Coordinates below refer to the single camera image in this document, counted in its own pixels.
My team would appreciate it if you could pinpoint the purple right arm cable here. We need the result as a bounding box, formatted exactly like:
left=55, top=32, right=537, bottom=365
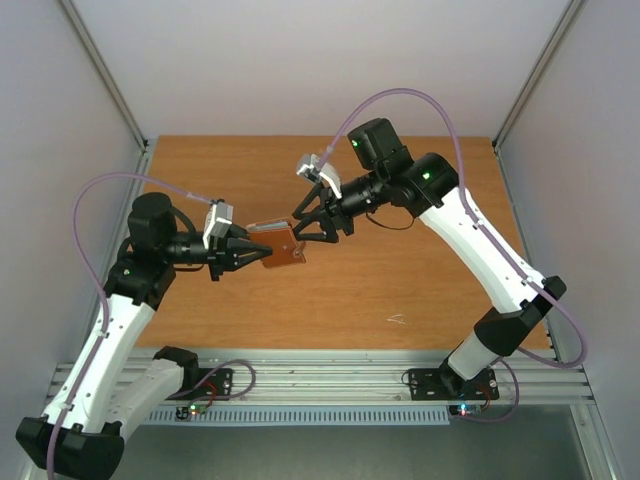
left=319, top=88, right=590, bottom=424

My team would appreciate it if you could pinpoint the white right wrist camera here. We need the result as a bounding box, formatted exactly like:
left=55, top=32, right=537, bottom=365
left=296, top=154, right=343, bottom=199

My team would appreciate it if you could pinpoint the black mounting plate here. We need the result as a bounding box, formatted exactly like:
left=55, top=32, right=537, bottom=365
left=169, top=367, right=234, bottom=401
left=401, top=368, right=500, bottom=401

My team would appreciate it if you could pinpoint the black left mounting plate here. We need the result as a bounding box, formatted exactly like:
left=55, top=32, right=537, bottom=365
left=169, top=367, right=234, bottom=401

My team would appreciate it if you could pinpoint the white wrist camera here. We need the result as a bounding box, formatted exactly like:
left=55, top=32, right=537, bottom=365
left=202, top=200, right=234, bottom=251
left=296, top=154, right=343, bottom=199

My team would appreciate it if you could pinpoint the left controller board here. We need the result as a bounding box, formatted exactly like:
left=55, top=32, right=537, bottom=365
left=174, top=403, right=208, bottom=421

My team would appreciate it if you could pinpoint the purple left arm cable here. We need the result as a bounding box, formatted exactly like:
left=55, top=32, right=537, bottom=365
left=47, top=172, right=221, bottom=480

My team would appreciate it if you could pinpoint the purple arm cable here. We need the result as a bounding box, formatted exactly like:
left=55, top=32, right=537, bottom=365
left=319, top=88, right=590, bottom=424
left=47, top=172, right=221, bottom=480

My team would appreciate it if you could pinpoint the controller board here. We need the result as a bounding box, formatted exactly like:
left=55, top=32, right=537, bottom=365
left=174, top=403, right=208, bottom=421
left=449, top=403, right=488, bottom=418

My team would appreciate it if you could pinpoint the grey slotted cable duct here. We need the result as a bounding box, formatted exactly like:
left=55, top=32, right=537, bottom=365
left=143, top=405, right=450, bottom=428

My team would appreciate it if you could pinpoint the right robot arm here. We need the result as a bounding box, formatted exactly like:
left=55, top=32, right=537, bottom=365
left=293, top=118, right=566, bottom=399

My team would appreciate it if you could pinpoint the aluminium frame post right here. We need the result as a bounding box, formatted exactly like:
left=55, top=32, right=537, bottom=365
left=492, top=0, right=589, bottom=151

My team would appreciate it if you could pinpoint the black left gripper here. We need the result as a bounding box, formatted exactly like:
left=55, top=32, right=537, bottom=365
left=162, top=222, right=272, bottom=281

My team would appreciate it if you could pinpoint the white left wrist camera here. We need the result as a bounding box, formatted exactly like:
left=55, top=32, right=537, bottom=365
left=202, top=200, right=234, bottom=251

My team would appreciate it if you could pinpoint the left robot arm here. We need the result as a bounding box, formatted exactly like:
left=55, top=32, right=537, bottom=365
left=16, top=192, right=272, bottom=479

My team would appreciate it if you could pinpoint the aluminium frame post left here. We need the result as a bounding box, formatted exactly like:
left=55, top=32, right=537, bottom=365
left=55, top=0, right=150, bottom=151

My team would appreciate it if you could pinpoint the right controller board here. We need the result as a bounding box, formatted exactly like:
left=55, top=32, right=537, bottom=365
left=449, top=403, right=488, bottom=418

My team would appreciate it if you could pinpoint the aluminium frame post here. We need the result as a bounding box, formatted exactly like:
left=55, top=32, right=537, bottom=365
left=492, top=0, right=589, bottom=151
left=55, top=0, right=150, bottom=151

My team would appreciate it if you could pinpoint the brown leather card holder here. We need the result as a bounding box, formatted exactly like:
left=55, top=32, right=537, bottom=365
left=246, top=218, right=306, bottom=269

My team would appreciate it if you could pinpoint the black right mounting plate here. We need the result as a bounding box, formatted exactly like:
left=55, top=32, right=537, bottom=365
left=401, top=368, right=500, bottom=401

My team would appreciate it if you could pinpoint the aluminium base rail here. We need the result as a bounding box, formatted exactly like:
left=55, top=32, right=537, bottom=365
left=196, top=348, right=595, bottom=406

